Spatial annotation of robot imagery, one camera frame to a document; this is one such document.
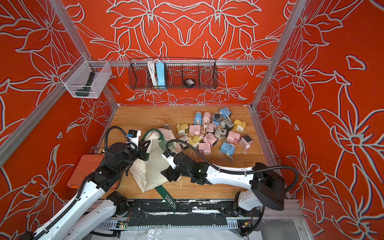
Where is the red plastic tool case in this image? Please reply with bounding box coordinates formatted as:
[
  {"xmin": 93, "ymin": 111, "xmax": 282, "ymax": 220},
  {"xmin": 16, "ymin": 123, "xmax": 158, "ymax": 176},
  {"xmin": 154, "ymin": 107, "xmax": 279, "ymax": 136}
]
[{"xmin": 67, "ymin": 154, "xmax": 104, "ymax": 190}]

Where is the blue crank pencil sharpener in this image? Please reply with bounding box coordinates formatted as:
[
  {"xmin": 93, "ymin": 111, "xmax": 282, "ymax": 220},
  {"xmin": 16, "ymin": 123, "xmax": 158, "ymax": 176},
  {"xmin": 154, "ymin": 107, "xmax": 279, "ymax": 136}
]
[{"xmin": 220, "ymin": 142, "xmax": 236, "ymax": 162}]

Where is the small black item in basket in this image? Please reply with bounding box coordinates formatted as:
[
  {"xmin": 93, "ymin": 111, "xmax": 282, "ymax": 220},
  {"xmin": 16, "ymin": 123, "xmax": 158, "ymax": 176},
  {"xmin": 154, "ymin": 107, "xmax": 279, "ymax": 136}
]
[{"xmin": 183, "ymin": 79, "xmax": 196, "ymax": 88}]

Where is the blue pencil sharpener pink cap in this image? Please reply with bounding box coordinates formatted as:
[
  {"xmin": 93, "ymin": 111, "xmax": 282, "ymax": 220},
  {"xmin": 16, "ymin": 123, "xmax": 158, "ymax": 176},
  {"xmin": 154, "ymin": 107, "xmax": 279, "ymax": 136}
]
[{"xmin": 194, "ymin": 112, "xmax": 203, "ymax": 125}]

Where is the white cable in basket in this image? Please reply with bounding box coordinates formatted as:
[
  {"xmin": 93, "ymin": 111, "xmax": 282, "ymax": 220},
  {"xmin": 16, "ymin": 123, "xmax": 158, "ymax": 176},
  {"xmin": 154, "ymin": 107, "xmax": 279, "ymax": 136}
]
[{"xmin": 147, "ymin": 59, "xmax": 158, "ymax": 87}]

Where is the black wire wall basket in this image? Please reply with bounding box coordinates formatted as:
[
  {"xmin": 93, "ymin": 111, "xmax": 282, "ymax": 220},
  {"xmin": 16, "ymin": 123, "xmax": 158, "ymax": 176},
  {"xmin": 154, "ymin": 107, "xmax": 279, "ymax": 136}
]
[{"xmin": 128, "ymin": 57, "xmax": 219, "ymax": 90}]

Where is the clear plastic wall bin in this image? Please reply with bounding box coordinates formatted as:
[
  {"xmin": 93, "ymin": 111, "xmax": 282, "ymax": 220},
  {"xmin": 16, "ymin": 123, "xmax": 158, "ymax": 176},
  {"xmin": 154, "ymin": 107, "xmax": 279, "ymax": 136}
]
[{"xmin": 60, "ymin": 59, "xmax": 112, "ymax": 99}]

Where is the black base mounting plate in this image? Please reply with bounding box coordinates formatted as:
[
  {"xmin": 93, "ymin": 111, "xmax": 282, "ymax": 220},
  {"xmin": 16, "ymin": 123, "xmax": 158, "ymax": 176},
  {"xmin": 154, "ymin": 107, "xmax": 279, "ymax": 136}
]
[{"xmin": 128, "ymin": 199, "xmax": 262, "ymax": 217}]

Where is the pink black-top pencil sharpener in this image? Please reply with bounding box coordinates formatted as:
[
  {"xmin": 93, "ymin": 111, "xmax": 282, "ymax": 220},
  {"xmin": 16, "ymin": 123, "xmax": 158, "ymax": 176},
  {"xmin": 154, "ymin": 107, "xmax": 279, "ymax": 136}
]
[{"xmin": 239, "ymin": 134, "xmax": 253, "ymax": 155}]

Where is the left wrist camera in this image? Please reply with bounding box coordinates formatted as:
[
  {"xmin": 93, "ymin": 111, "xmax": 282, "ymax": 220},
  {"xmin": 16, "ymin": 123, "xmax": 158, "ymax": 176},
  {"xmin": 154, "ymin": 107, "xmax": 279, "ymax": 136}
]
[{"xmin": 127, "ymin": 130, "xmax": 141, "ymax": 151}]

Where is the pink square pencil sharpener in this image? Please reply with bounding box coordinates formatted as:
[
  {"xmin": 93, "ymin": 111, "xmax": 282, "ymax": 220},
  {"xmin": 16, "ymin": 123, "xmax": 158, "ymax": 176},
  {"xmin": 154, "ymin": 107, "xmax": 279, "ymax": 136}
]
[{"xmin": 189, "ymin": 125, "xmax": 202, "ymax": 136}]

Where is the pale pink sharpener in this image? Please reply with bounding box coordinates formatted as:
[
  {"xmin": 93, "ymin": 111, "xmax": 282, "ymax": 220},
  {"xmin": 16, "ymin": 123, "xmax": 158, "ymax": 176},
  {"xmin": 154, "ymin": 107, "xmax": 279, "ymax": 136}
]
[{"xmin": 226, "ymin": 131, "xmax": 241, "ymax": 145}]

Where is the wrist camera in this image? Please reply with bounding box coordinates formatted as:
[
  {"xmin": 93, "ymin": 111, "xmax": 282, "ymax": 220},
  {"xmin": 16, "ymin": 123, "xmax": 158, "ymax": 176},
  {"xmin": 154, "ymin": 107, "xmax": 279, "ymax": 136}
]
[
  {"xmin": 162, "ymin": 151, "xmax": 177, "ymax": 169},
  {"xmin": 127, "ymin": 130, "xmax": 141, "ymax": 151}
]

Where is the yellow white pencil sharpener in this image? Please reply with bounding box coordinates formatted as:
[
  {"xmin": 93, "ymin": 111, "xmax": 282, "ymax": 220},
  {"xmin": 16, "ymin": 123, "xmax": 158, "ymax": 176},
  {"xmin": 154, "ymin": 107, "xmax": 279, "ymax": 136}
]
[{"xmin": 234, "ymin": 119, "xmax": 247, "ymax": 133}]

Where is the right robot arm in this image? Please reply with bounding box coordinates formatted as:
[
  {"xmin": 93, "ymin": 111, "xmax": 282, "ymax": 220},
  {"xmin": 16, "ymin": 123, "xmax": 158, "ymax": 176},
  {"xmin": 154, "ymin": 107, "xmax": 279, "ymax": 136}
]
[{"xmin": 161, "ymin": 140, "xmax": 299, "ymax": 211}]

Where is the light blue small sharpener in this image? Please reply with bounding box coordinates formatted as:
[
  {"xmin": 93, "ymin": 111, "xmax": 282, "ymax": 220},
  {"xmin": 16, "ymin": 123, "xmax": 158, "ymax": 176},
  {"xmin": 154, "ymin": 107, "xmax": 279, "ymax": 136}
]
[{"xmin": 212, "ymin": 113, "xmax": 222, "ymax": 128}]

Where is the blue square pencil sharpener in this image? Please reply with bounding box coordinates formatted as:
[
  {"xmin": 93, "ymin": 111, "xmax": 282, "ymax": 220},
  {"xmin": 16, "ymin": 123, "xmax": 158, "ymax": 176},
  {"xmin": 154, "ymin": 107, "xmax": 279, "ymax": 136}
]
[{"xmin": 219, "ymin": 107, "xmax": 232, "ymax": 119}]

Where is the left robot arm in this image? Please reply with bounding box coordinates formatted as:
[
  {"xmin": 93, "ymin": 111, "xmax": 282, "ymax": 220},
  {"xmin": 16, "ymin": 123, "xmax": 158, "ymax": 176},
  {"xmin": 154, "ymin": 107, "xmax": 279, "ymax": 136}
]
[{"xmin": 20, "ymin": 127, "xmax": 151, "ymax": 240}]

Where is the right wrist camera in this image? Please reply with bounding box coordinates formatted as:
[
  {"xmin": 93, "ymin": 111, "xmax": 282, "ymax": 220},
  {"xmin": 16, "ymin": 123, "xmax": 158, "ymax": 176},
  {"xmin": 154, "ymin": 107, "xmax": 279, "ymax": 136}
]
[{"xmin": 162, "ymin": 151, "xmax": 177, "ymax": 169}]

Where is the dark green tool in bin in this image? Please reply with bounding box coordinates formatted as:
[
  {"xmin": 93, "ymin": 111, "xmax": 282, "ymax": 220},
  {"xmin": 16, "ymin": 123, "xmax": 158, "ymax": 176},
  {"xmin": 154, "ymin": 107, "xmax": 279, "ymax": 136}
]
[{"xmin": 76, "ymin": 72, "xmax": 96, "ymax": 97}]

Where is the light blue box in basket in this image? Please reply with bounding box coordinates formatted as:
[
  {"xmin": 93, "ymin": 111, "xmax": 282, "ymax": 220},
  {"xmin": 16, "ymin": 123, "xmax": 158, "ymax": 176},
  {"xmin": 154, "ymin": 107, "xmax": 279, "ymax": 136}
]
[{"xmin": 156, "ymin": 62, "xmax": 166, "ymax": 88}]

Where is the white canvas tote bag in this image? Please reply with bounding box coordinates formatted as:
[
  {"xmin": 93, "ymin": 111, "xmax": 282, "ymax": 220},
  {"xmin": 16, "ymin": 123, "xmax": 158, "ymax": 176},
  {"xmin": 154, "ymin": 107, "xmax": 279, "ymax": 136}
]
[{"xmin": 130, "ymin": 124, "xmax": 178, "ymax": 212}]

